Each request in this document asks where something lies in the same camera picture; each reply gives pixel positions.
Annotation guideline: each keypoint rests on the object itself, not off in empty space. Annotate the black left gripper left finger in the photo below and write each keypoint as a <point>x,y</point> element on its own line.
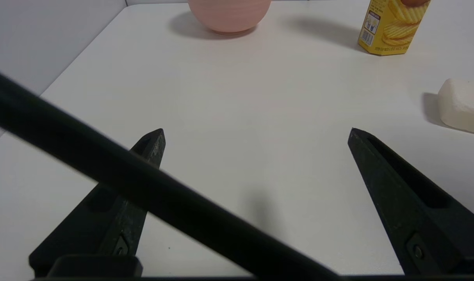
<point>104,218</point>

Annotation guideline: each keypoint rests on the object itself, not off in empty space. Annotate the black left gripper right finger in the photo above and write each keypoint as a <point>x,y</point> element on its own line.
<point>412,210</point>

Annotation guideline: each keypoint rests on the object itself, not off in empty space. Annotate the yellow potato chip box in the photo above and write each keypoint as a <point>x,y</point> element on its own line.
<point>393,27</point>

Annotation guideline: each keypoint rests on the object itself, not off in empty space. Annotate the pink bowl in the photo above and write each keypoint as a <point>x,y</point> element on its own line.
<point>229,15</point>

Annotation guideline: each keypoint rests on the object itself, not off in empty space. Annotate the white soap bar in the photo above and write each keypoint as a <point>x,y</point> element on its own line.
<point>465,105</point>

